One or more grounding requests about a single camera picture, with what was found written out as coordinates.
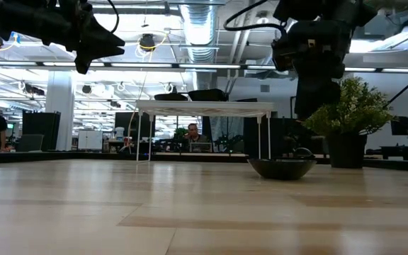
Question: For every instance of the black monitor on arm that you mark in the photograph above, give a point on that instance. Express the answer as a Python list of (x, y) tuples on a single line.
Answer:
[(400, 125)]

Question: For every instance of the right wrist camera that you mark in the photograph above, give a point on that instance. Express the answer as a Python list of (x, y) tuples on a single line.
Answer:
[(282, 53)]

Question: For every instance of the grey laptop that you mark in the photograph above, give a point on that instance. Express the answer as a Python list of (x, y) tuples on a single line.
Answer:
[(201, 146)]

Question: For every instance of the black square wavy mini plate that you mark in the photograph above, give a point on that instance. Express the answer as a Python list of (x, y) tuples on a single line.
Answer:
[(207, 99), (207, 92)]

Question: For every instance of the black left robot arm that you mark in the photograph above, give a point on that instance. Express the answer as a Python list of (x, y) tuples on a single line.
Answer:
[(12, 17)]

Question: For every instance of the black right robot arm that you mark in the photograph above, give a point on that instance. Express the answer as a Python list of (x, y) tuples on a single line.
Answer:
[(331, 10)]

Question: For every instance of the black workbench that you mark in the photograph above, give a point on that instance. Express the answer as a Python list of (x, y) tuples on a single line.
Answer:
[(402, 148)]

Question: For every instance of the white cabinet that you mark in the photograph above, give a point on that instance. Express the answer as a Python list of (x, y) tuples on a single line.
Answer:
[(90, 140)]

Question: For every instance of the long ceiling light strip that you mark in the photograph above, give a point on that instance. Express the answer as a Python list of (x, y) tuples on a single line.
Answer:
[(140, 65)]

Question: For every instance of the black cabinet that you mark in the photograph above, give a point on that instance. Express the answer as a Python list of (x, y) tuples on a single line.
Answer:
[(41, 124)]

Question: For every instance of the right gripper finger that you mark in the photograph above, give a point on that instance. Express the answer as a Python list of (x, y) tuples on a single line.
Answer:
[(329, 95), (306, 99)]

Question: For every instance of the black monitor screen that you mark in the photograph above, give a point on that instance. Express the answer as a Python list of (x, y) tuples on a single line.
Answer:
[(126, 124)]

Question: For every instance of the black domed object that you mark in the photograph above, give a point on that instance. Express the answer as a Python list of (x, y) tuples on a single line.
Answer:
[(303, 152)]

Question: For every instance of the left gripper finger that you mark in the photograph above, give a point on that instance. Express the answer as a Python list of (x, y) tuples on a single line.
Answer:
[(105, 52), (105, 37)]

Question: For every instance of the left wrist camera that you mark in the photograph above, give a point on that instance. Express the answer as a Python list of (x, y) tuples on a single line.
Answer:
[(83, 63)]

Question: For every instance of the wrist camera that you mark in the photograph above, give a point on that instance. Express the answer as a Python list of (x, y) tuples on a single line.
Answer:
[(282, 53), (83, 63)]

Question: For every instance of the green potted plant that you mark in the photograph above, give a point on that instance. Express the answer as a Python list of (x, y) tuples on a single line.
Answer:
[(360, 106)]

